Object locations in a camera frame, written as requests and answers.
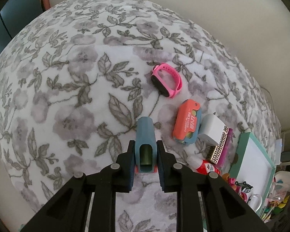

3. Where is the pink brown puppy toy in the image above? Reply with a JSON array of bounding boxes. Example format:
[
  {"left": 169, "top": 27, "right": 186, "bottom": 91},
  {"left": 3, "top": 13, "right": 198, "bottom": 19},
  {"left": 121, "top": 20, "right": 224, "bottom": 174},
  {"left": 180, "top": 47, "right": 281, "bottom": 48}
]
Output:
[{"left": 222, "top": 173, "right": 248, "bottom": 202}]

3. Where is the black toy car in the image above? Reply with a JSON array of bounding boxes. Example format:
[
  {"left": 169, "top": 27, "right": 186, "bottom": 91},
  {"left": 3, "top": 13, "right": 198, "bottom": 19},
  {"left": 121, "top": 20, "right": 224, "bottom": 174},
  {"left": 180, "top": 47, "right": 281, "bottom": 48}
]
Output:
[{"left": 235, "top": 181, "right": 253, "bottom": 194}]

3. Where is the white tape roll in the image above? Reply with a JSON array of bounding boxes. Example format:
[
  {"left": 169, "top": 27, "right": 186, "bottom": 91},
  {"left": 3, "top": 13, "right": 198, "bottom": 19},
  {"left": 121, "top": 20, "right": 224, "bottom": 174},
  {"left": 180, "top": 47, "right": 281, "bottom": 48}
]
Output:
[{"left": 247, "top": 194, "right": 263, "bottom": 212}]

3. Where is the red white glue bottle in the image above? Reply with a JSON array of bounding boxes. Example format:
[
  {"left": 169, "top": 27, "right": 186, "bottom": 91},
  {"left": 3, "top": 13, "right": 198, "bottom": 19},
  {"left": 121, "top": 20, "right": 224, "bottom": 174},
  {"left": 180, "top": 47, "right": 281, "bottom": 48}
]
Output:
[{"left": 186, "top": 156, "right": 221, "bottom": 175}]

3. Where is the purple lip balm tube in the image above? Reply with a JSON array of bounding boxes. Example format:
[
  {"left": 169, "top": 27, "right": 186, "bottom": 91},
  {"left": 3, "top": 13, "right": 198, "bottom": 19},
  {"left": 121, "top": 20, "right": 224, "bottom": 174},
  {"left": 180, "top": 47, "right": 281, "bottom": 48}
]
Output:
[{"left": 217, "top": 128, "right": 233, "bottom": 168}]

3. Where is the teal rimmed white tray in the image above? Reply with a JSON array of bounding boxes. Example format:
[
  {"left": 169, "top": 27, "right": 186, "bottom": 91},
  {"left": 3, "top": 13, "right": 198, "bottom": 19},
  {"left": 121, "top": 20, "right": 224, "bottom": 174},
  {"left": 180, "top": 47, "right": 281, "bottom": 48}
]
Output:
[{"left": 229, "top": 132, "right": 276, "bottom": 216}]

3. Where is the gold patterned lipstick box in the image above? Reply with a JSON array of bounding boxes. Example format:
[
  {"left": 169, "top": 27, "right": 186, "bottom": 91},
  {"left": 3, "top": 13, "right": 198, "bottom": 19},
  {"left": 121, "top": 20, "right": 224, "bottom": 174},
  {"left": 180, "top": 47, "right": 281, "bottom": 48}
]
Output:
[{"left": 206, "top": 126, "right": 229, "bottom": 165}]

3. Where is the white plastic chair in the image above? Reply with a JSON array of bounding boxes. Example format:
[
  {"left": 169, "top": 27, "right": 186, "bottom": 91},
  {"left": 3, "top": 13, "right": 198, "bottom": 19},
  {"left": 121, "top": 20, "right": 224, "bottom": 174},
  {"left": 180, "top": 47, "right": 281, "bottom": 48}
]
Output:
[{"left": 275, "top": 171, "right": 290, "bottom": 192}]

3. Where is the white usb charger cube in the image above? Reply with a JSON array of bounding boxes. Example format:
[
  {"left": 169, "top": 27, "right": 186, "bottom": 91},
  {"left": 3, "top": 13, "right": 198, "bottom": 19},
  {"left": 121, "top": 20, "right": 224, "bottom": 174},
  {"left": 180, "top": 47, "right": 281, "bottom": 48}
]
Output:
[{"left": 198, "top": 114, "right": 229, "bottom": 146}]

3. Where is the white power bank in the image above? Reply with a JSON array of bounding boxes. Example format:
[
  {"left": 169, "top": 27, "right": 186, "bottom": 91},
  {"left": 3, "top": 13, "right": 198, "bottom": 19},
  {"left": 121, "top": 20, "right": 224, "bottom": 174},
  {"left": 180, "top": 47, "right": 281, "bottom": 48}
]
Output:
[{"left": 273, "top": 138, "right": 283, "bottom": 165}]

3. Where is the floral grey white blanket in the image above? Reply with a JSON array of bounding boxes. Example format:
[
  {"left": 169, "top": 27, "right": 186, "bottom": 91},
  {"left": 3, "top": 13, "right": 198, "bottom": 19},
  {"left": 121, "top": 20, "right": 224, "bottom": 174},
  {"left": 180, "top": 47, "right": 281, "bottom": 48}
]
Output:
[{"left": 0, "top": 0, "right": 281, "bottom": 212}]

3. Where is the pink smart watch band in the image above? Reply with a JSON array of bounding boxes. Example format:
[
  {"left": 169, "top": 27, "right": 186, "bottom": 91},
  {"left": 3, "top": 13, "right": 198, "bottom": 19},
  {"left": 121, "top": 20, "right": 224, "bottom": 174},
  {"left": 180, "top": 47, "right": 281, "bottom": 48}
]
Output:
[{"left": 151, "top": 63, "right": 183, "bottom": 98}]

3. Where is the dark wall adapter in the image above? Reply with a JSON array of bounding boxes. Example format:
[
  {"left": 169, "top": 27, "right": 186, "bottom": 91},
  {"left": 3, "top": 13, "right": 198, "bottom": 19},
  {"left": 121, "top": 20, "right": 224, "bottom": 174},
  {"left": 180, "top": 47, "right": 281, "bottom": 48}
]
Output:
[{"left": 280, "top": 151, "right": 290, "bottom": 162}]

